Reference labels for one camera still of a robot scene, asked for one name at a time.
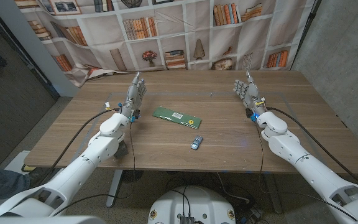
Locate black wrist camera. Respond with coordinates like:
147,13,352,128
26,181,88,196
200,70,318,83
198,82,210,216
130,109,142,123
245,108,257,123

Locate grey table leg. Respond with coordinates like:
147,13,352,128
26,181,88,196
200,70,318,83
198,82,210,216
264,173,283,215

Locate black backdrop stand pole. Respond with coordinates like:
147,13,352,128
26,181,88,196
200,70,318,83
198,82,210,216
290,0,323,71

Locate printed bookshelf backdrop cloth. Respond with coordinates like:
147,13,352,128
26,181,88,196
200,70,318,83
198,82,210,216
13,0,318,88

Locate thin black left wrist cable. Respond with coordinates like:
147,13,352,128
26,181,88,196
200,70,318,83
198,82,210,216
129,119,136,183

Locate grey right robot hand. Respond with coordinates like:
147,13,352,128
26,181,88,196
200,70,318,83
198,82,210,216
233,70,267,116

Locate blue toy car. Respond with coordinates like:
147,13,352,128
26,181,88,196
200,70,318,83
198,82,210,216
190,135,203,151

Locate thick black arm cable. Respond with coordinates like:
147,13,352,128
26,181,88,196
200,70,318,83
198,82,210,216
265,106,358,189
31,107,121,187

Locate white table leg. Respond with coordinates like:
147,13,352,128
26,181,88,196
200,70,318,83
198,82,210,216
106,169,124,208

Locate white floor cable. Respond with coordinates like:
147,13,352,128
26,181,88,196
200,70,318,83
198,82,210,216
216,172,250,203

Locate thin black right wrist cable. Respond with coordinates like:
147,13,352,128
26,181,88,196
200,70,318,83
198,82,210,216
255,121,265,190

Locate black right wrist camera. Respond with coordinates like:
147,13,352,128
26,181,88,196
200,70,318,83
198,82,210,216
245,108,257,123

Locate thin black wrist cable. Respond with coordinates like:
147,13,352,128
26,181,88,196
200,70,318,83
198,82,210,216
255,121,265,190
129,119,136,183

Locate power strip on floor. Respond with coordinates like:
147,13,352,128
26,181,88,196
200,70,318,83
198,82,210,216
247,207,264,220

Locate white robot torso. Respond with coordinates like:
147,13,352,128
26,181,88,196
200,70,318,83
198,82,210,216
147,185,236,224

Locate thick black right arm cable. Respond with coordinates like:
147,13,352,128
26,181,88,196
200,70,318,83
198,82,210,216
265,106,358,189

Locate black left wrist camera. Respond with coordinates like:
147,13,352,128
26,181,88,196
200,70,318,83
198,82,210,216
130,109,142,123

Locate white floor board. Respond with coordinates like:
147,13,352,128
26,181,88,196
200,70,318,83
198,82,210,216
3,150,32,175

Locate black desk control box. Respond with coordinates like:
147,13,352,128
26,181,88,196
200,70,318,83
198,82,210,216
114,140,129,159

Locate person's leg in jeans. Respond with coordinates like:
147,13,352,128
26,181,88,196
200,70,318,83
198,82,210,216
0,164,30,209

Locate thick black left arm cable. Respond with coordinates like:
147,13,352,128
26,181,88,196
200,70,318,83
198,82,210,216
31,107,121,187

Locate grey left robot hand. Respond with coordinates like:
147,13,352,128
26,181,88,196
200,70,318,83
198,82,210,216
120,71,148,121

